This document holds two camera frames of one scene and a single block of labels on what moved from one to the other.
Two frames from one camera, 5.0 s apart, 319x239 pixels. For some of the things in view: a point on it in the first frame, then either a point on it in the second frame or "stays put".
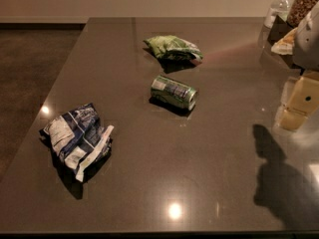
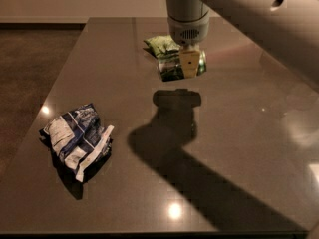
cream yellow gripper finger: x=303 y=101 -> x=189 y=35
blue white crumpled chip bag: x=81 y=139 stays put
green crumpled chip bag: x=173 y=52 stays put
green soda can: x=173 y=92 -> x=171 y=69
